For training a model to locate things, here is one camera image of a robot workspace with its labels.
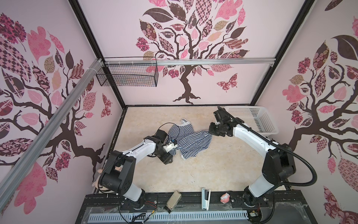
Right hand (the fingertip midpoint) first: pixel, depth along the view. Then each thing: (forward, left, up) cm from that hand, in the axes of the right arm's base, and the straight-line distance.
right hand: (210, 128), depth 89 cm
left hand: (-16, +29, -12) cm, 35 cm away
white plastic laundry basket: (+19, -43, -13) cm, 49 cm away
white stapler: (-40, +7, -11) cm, 42 cm away
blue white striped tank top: (-3, +14, -11) cm, 18 cm away
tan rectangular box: (-39, +24, -10) cm, 47 cm away
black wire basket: (+35, +55, +21) cm, 69 cm away
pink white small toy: (-38, -3, -9) cm, 39 cm away
